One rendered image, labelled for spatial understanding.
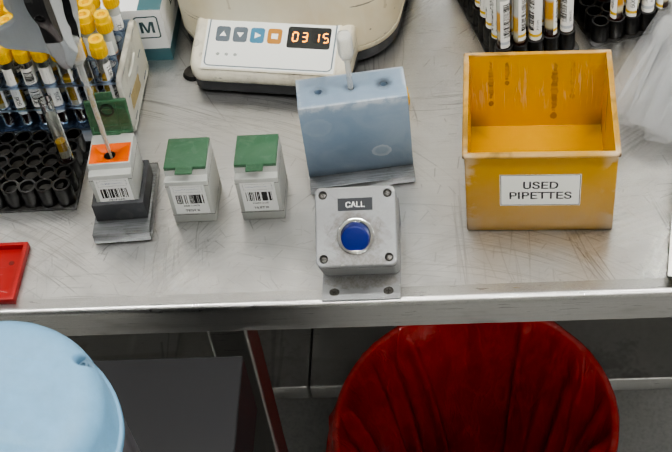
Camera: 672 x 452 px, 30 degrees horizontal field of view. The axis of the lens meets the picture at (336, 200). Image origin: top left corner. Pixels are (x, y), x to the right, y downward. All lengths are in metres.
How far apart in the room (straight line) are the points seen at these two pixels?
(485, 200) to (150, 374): 0.34
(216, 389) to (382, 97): 0.32
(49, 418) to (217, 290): 0.43
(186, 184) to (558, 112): 0.36
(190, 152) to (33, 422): 0.48
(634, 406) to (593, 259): 0.97
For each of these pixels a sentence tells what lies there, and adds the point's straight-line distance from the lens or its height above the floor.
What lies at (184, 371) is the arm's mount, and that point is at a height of 0.95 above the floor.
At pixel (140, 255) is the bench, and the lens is 1.18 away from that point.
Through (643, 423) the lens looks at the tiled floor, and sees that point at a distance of 2.07.
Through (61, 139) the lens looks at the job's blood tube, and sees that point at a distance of 1.23.
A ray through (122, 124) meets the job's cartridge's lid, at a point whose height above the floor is 0.96.
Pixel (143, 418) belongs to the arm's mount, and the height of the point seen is 0.95.
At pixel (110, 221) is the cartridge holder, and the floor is 0.89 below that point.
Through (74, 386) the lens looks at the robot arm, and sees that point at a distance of 0.74.
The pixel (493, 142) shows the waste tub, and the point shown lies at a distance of 1.22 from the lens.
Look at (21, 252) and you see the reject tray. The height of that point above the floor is 0.88.
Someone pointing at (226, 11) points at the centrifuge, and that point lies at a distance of 1.30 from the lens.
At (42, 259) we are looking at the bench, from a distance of 1.21.
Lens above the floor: 1.75
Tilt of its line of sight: 48 degrees down
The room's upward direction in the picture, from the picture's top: 9 degrees counter-clockwise
